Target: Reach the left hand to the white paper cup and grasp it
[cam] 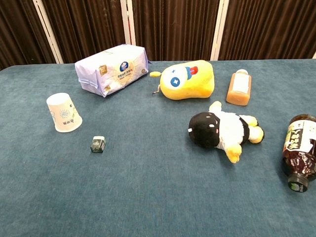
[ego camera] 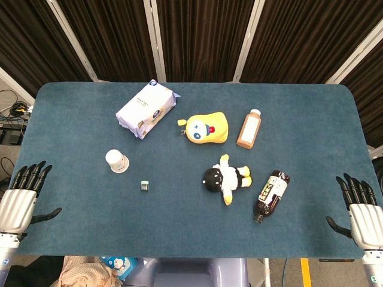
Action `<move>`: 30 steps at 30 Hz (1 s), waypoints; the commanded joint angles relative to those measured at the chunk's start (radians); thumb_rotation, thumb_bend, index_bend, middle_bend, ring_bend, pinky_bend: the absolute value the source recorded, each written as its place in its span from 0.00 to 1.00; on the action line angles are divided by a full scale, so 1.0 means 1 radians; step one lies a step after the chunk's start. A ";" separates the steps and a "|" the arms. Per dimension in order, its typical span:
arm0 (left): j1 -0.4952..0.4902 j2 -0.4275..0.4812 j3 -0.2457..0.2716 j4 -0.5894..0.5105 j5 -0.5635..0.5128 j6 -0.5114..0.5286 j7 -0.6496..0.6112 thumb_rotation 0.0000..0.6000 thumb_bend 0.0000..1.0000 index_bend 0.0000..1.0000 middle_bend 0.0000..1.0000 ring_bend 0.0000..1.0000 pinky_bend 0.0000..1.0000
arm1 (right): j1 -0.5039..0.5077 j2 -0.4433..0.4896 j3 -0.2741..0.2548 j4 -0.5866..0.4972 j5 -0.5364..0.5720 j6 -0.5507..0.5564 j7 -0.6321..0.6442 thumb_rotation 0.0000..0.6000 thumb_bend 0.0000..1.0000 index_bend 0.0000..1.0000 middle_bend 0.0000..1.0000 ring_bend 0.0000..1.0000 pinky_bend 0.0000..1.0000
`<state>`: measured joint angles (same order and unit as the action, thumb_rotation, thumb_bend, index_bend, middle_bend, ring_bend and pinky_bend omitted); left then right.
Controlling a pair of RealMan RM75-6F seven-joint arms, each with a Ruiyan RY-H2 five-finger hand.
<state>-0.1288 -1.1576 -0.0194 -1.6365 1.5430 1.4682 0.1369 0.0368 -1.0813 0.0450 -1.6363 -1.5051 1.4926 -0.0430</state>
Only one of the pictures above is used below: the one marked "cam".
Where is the white printed paper cup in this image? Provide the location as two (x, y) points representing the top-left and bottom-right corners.
(46, 92), (83, 133)

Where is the yellow plush toy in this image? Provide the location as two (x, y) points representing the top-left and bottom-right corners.
(149, 59), (215, 101)

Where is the blue-green table cloth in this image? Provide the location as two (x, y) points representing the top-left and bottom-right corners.
(0, 58), (316, 237)

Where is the black white penguin plush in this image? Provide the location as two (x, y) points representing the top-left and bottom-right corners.
(188, 100), (265, 164)

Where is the small dark green box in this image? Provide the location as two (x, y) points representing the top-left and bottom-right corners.
(90, 135), (107, 154)

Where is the purple tissue pack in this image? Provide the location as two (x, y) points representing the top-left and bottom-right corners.
(75, 43), (152, 98)

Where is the orange juice bottle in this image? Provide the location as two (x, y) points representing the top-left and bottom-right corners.
(226, 69), (253, 107)

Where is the dark brown curtain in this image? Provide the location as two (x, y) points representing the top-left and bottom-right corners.
(0, 0), (316, 71)

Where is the dark tea bottle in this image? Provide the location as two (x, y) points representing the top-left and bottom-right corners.
(281, 113), (316, 193)

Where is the white partition post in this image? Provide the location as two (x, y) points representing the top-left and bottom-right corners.
(33, 0), (65, 64)
(210, 0), (233, 61)
(119, 0), (137, 46)

